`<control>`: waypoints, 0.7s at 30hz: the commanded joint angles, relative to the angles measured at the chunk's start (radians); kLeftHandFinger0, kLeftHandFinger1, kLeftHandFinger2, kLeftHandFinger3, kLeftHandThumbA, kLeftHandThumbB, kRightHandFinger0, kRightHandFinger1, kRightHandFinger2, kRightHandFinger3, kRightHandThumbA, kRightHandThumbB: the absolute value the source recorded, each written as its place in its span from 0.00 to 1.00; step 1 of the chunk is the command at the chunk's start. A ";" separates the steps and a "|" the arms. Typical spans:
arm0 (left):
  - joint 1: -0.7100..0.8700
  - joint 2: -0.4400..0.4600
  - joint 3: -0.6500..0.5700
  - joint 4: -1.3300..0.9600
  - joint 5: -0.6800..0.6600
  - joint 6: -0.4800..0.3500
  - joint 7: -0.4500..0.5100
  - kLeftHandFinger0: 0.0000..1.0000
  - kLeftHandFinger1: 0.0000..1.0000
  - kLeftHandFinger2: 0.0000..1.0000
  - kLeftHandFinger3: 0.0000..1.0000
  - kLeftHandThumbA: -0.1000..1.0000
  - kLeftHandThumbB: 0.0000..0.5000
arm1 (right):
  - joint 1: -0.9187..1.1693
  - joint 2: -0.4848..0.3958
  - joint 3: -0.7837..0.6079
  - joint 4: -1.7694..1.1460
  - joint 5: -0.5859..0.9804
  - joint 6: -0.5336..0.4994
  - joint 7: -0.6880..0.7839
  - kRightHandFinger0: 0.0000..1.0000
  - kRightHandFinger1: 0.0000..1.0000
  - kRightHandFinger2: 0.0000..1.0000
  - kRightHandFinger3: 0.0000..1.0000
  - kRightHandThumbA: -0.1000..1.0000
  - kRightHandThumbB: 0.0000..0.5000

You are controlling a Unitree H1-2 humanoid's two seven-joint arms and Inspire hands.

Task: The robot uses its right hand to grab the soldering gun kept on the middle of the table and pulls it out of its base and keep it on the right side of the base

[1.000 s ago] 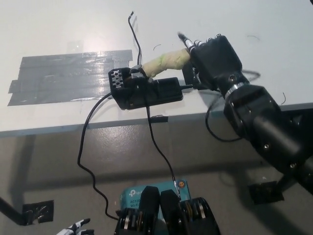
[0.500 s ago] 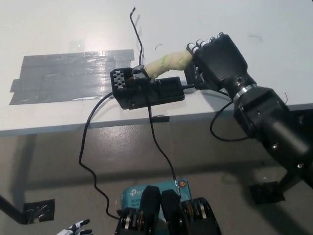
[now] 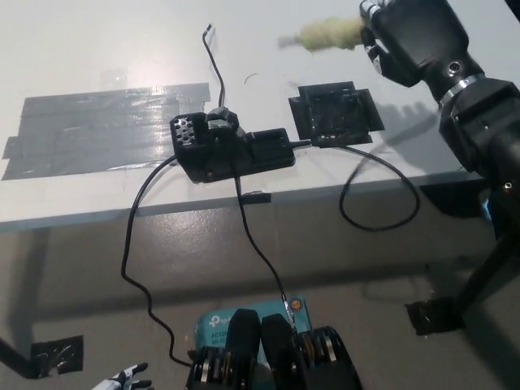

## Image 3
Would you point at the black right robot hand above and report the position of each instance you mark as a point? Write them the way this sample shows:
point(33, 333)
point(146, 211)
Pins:
point(422, 40)

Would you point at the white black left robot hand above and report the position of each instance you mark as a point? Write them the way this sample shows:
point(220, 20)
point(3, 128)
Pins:
point(122, 377)

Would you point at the tape-wrapped soldering iron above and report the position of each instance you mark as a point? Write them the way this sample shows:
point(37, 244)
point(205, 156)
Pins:
point(329, 36)

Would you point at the black robot torso blocks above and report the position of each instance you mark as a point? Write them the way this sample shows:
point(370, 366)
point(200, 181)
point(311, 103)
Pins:
point(276, 357)

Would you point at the black soldering station base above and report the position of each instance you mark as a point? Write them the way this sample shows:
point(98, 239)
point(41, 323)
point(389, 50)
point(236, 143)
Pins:
point(268, 152)

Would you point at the crumpled black floor tape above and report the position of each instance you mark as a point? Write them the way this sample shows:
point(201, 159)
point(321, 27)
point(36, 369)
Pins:
point(59, 353)
point(432, 319)

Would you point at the teal tp-link router box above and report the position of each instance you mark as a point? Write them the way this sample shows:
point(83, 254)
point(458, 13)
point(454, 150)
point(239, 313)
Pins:
point(213, 323)

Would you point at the thin black table leg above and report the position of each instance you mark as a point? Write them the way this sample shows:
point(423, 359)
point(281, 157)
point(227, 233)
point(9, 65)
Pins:
point(14, 355)

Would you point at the square black tape patch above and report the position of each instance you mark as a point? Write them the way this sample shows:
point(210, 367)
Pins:
point(329, 118)

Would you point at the small black tape strip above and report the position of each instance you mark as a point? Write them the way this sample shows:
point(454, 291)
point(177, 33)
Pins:
point(258, 198)

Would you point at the thick black table leg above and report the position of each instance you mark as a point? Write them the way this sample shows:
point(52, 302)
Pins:
point(483, 276)

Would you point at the large grey duct tape patch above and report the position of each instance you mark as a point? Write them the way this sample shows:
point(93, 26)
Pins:
point(101, 130)

